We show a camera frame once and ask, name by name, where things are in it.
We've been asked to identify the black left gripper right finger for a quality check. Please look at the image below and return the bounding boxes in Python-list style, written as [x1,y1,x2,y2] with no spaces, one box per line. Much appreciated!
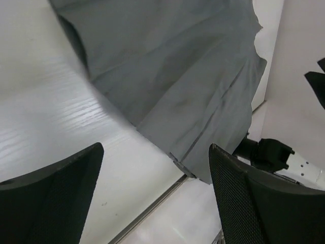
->
[209,144,324,243]

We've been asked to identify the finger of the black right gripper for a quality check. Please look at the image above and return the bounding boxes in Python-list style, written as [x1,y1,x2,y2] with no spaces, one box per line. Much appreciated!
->
[317,58,325,72]
[305,71,325,109]

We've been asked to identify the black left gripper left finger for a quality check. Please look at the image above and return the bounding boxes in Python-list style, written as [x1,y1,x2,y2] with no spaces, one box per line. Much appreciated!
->
[1,142,104,244]

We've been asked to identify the grey pleated skirt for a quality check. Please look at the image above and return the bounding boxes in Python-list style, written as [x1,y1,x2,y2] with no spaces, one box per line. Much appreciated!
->
[50,1,267,184]

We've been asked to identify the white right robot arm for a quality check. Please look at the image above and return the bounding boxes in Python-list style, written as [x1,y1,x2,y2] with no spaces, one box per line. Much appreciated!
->
[233,137,324,190]

